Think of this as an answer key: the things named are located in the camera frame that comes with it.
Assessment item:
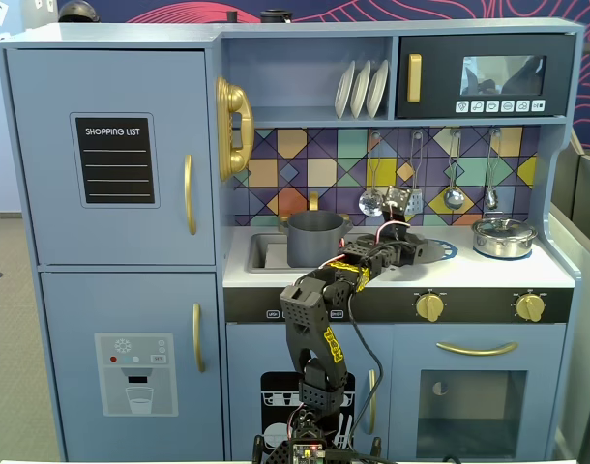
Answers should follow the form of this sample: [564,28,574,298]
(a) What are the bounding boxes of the gold toy telephone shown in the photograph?
[215,75,255,183]

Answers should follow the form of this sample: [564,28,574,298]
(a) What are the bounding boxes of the blue oven door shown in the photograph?
[391,323,567,460]

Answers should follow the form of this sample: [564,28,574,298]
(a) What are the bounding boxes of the blue toy kitchen unit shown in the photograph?
[0,18,586,463]

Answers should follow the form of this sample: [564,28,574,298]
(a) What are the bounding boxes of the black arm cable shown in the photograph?
[345,284,386,453]

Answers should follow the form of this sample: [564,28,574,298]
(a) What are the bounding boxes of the short gold freezer handle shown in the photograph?
[192,303,207,373]

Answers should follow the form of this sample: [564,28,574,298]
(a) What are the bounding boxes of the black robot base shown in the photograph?
[251,405,388,464]

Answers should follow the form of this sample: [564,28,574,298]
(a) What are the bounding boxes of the large blue fridge door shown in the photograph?
[4,47,217,266]

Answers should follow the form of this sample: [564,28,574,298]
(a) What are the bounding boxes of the hanging silver whisk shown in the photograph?
[484,128,502,210]

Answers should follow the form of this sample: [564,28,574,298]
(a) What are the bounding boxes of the blue dishwasher door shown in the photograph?
[225,323,396,460]

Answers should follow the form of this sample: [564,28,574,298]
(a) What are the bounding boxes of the steel ladle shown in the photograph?
[443,128,466,212]

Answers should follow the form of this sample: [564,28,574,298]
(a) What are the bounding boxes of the white plate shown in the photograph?
[349,60,372,120]
[366,59,390,119]
[334,60,357,120]

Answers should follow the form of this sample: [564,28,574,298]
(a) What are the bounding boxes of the black shopping list board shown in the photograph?
[70,112,161,209]

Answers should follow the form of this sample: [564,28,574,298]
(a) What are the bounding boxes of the gold faucet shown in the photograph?
[277,191,354,231]

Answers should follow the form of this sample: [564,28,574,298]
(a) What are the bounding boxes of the shiny steel pot lid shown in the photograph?
[472,217,538,241]

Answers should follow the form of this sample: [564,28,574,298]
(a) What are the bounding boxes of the gray cooking pot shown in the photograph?
[280,210,354,269]

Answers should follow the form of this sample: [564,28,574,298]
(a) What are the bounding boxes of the gold microwave handle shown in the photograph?
[406,53,423,104]

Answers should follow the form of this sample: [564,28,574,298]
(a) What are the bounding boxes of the black microwave door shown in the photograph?
[395,34,577,120]

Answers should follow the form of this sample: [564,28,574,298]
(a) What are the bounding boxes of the black helmet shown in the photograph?
[57,0,102,24]

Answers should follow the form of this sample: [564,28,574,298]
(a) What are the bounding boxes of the gold oven handle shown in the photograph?
[435,341,519,358]

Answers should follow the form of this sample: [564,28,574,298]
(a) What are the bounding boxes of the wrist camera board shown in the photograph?
[382,186,413,218]

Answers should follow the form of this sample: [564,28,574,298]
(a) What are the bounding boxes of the gray side cabinet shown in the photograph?
[548,130,590,460]

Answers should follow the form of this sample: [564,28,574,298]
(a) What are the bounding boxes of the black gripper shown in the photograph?
[369,231,429,268]

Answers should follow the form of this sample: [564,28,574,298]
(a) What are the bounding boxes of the steel slotted spatula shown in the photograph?
[403,129,426,217]

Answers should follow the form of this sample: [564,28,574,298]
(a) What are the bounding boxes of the blue freezer door with dispenser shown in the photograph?
[39,272,223,463]

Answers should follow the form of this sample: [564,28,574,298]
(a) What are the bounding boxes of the steel skimmer spoon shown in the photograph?
[358,130,384,218]

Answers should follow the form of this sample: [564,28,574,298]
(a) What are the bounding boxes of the long gold fridge handle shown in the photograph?
[182,154,198,237]

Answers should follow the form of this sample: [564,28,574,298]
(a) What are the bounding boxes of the gold dishwasher handle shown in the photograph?
[367,369,378,436]

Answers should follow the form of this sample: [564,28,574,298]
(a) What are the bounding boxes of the red white servo wires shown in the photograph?
[371,215,412,243]

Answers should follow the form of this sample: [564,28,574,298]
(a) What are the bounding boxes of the gray sink basin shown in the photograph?
[249,232,354,275]

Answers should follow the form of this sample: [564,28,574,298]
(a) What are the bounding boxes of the gold stove knob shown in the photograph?
[414,292,446,323]
[514,292,547,323]

